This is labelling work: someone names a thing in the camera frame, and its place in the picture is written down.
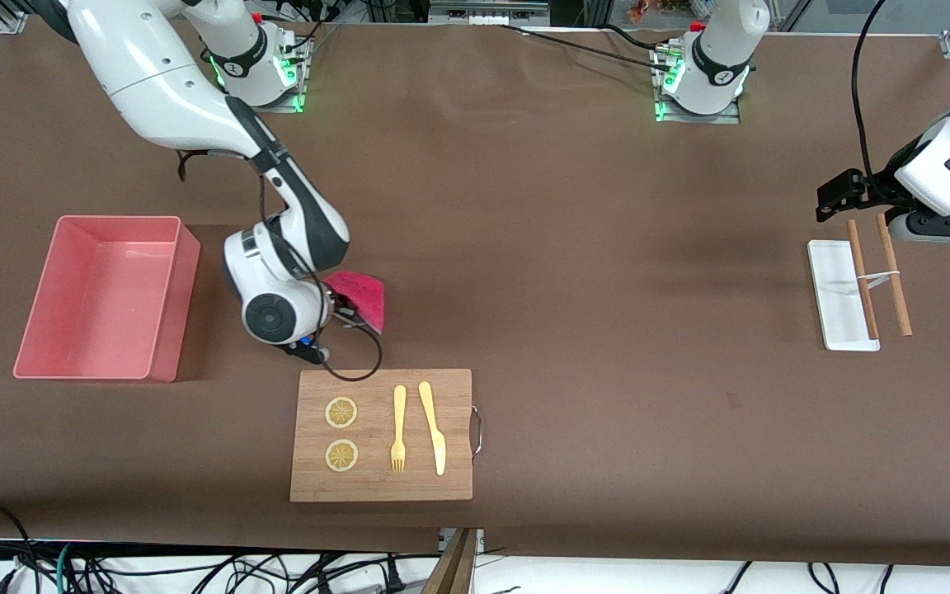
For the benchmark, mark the white rectangular tray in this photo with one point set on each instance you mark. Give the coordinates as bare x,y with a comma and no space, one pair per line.
834,305

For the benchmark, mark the pink plastic bin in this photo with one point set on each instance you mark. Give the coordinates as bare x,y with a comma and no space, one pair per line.
104,297

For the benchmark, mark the brown wooden plank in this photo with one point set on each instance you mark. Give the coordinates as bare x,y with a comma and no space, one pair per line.
450,569

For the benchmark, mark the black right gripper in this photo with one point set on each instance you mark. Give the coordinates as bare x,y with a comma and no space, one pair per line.
344,312

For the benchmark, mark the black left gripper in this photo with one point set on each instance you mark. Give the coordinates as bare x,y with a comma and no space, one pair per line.
882,183

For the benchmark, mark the yellow plastic knife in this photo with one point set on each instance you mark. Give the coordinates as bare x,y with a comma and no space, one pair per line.
434,429

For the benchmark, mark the yellow lemon slice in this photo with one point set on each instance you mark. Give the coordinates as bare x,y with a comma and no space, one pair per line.
341,412
341,455

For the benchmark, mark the pink microfibre cloth grey edge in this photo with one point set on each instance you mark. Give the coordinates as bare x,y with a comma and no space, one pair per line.
359,293

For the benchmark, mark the yellow plastic fork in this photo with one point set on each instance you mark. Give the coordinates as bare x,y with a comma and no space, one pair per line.
399,412

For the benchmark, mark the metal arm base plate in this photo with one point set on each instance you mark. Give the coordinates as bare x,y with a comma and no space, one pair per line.
265,107
698,118

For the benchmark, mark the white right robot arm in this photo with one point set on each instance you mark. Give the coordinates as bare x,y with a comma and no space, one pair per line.
153,74

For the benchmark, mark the thin white band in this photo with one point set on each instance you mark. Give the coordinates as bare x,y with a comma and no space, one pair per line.
881,276

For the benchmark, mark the brown wooden stick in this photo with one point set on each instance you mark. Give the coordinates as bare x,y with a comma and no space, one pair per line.
864,289
895,280

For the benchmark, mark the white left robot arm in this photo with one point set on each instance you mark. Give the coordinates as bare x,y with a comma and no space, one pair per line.
949,165

